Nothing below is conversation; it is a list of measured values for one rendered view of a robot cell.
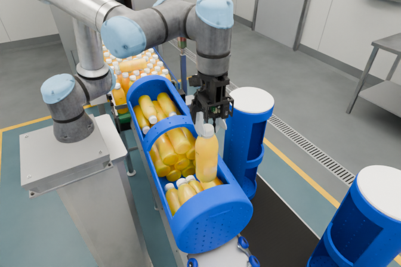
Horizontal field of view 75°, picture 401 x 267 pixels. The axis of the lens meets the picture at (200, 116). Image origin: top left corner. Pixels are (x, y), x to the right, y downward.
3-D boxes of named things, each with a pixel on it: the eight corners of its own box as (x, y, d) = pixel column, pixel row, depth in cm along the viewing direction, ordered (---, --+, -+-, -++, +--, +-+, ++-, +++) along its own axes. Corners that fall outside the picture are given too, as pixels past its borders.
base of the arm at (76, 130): (62, 149, 98) (53, 129, 92) (49, 129, 107) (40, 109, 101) (100, 131, 106) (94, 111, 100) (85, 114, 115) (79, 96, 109)
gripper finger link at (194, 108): (189, 125, 69) (194, 96, 64) (187, 121, 70) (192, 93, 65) (205, 123, 71) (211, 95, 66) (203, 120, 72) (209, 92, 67)
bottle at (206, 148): (208, 163, 90) (209, 121, 78) (221, 176, 85) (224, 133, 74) (191, 172, 86) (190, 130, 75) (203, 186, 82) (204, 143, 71)
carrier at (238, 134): (218, 199, 205) (254, 207, 199) (224, 110, 151) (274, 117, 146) (224, 171, 226) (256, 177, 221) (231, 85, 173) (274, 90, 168)
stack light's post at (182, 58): (185, 158, 260) (181, 55, 192) (184, 155, 263) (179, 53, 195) (190, 157, 261) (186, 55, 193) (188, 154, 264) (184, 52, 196)
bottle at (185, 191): (188, 230, 83) (170, 186, 96) (197, 236, 87) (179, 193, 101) (206, 218, 82) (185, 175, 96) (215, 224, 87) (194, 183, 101)
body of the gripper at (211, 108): (205, 126, 63) (206, 83, 55) (192, 106, 69) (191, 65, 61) (233, 118, 65) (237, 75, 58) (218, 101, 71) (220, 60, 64)
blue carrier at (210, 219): (175, 264, 90) (178, 217, 73) (128, 120, 154) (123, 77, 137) (246, 236, 100) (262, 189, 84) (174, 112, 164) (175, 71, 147)
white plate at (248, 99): (224, 108, 150) (224, 109, 151) (273, 115, 145) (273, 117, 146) (231, 84, 172) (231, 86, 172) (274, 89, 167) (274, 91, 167)
